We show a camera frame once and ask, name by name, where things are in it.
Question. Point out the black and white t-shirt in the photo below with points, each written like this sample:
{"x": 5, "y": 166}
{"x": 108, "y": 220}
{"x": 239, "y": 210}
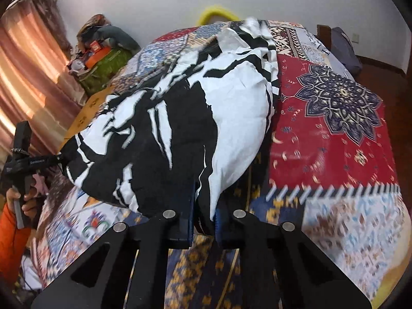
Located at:
{"x": 231, "y": 103}

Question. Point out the orange box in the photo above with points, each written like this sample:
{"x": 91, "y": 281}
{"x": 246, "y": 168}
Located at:
{"x": 98, "y": 56}

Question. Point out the pile of brown clothes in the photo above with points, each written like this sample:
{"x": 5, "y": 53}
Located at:
{"x": 91, "y": 25}

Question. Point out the yellow foam arc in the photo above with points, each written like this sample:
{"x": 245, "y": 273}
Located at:
{"x": 219, "y": 9}

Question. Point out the person's left hand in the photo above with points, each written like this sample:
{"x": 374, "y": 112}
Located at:
{"x": 32, "y": 204}

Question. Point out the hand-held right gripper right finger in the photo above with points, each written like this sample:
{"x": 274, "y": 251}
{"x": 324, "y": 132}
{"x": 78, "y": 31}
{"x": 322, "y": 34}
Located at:
{"x": 222, "y": 228}

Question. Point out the white wall socket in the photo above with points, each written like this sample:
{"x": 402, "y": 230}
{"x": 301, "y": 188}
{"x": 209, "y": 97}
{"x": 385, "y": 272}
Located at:
{"x": 356, "y": 37}

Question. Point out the patchwork printed blanket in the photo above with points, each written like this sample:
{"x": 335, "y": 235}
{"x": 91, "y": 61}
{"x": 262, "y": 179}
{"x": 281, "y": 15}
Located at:
{"x": 338, "y": 135}

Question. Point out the yellow mat with paw prints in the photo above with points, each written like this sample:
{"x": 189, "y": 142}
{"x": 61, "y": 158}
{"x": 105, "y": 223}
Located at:
{"x": 87, "y": 109}

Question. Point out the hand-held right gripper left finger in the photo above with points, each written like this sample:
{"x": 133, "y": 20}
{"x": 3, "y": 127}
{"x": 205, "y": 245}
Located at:
{"x": 180, "y": 228}

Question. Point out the small red box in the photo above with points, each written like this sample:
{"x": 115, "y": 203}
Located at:
{"x": 95, "y": 45}

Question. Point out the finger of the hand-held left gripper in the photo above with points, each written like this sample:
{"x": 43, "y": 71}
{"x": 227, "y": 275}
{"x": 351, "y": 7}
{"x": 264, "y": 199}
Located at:
{"x": 66, "y": 161}

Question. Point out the green patterned bag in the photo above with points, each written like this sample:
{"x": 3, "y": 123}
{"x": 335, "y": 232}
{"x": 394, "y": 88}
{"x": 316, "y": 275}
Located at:
{"x": 103, "y": 70}

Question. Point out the person's left forearm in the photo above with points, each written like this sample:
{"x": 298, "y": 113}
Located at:
{"x": 13, "y": 241}

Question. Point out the wooden bed frame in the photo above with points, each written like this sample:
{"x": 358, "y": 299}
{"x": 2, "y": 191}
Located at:
{"x": 323, "y": 35}

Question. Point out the grey backpack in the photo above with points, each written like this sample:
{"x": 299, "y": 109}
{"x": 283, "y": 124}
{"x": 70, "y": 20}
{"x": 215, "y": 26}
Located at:
{"x": 346, "y": 51}

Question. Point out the pink curtain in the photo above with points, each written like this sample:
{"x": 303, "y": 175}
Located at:
{"x": 29, "y": 70}

